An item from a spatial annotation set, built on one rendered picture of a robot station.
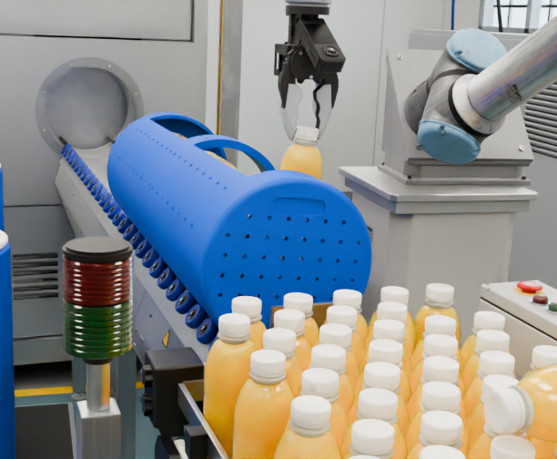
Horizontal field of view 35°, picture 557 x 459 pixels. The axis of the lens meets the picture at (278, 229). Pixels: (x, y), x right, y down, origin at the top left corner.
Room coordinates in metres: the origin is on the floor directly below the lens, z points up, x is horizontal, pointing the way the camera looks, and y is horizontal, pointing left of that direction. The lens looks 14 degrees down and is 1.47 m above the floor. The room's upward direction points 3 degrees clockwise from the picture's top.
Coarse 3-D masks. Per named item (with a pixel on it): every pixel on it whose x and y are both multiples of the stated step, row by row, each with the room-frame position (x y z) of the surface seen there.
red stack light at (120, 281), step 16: (64, 256) 0.75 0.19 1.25; (64, 272) 0.75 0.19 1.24; (80, 272) 0.73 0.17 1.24; (96, 272) 0.73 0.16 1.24; (112, 272) 0.74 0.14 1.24; (128, 272) 0.75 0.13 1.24; (64, 288) 0.75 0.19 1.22; (80, 288) 0.73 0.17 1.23; (96, 288) 0.73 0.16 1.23; (112, 288) 0.74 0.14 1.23; (128, 288) 0.75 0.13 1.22; (80, 304) 0.73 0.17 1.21; (96, 304) 0.73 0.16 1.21; (112, 304) 0.74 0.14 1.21
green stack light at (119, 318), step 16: (64, 304) 0.75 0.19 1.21; (128, 304) 0.75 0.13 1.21; (64, 320) 0.75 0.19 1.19; (80, 320) 0.73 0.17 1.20; (96, 320) 0.73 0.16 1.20; (112, 320) 0.74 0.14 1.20; (128, 320) 0.75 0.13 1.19; (64, 336) 0.75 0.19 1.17; (80, 336) 0.73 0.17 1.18; (96, 336) 0.73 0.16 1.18; (112, 336) 0.74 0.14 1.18; (128, 336) 0.75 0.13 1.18; (80, 352) 0.73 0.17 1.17; (96, 352) 0.73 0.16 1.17; (112, 352) 0.74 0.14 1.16
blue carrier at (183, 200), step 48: (144, 144) 1.85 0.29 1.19; (192, 144) 1.66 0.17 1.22; (240, 144) 1.69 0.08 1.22; (144, 192) 1.66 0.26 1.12; (192, 192) 1.42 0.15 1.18; (240, 192) 1.28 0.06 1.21; (288, 192) 1.29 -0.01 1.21; (336, 192) 1.32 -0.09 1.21; (192, 240) 1.31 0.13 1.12; (240, 240) 1.27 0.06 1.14; (288, 240) 1.29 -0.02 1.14; (336, 240) 1.32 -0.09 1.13; (192, 288) 1.33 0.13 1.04; (240, 288) 1.27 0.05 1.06; (288, 288) 1.30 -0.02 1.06; (336, 288) 1.32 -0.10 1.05
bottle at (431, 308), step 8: (424, 304) 1.21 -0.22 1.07; (432, 304) 1.18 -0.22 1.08; (440, 304) 1.18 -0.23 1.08; (448, 304) 1.18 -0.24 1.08; (424, 312) 1.18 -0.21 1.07; (432, 312) 1.17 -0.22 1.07; (440, 312) 1.17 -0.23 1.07; (448, 312) 1.18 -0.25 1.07; (456, 312) 1.19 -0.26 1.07; (416, 320) 1.19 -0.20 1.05; (424, 320) 1.17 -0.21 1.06; (456, 320) 1.18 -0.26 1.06; (416, 328) 1.18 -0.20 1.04; (424, 328) 1.17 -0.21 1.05; (456, 328) 1.17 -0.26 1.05; (456, 336) 1.17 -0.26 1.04; (416, 344) 1.18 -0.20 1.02
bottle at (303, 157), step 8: (296, 144) 1.42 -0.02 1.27; (304, 144) 1.41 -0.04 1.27; (312, 144) 1.41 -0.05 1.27; (288, 152) 1.41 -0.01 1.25; (296, 152) 1.40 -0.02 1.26; (304, 152) 1.40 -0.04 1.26; (312, 152) 1.40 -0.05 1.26; (288, 160) 1.40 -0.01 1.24; (296, 160) 1.39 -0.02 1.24; (304, 160) 1.39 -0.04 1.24; (312, 160) 1.40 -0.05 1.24; (320, 160) 1.41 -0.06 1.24; (280, 168) 1.41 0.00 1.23; (288, 168) 1.40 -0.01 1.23; (296, 168) 1.39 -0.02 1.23; (304, 168) 1.39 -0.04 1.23; (312, 168) 1.39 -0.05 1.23; (320, 168) 1.41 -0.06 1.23; (312, 176) 1.39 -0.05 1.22; (320, 176) 1.41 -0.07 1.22
